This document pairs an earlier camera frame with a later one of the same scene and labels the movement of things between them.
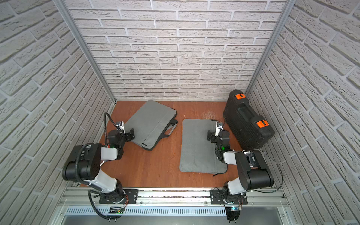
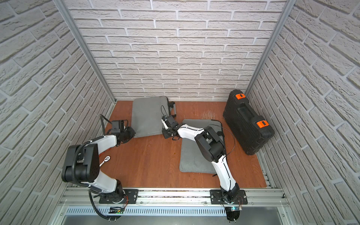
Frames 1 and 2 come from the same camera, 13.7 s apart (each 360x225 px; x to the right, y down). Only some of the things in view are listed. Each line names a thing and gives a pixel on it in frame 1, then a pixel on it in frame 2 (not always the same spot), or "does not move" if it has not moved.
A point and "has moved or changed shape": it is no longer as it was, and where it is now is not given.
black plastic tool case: x=248 y=131 does not move
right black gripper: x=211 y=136 to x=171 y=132
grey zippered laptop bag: x=153 y=122 has moved or changed shape
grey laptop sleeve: x=197 y=154 does not move
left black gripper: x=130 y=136 does not move
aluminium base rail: x=89 y=198 does not move
